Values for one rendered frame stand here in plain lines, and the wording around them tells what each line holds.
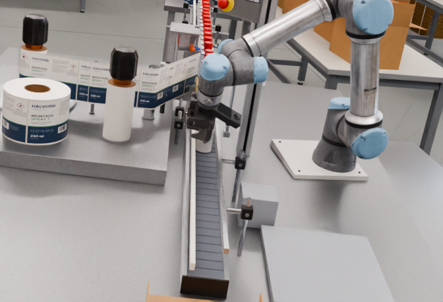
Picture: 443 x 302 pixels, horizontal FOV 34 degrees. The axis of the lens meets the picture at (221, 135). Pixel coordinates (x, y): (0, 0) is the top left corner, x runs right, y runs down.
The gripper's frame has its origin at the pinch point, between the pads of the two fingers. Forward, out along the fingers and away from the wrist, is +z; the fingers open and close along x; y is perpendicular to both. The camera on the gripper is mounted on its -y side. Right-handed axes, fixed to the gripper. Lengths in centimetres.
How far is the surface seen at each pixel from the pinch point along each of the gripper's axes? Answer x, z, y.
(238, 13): -35.3, -22.1, -5.4
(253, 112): -16.0, 2.6, -15.0
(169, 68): -34.8, 7.1, 14.1
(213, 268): 59, -27, -1
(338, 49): -158, 103, -80
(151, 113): -20.5, 15.4, 18.5
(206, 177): 16.6, -3.2, -0.2
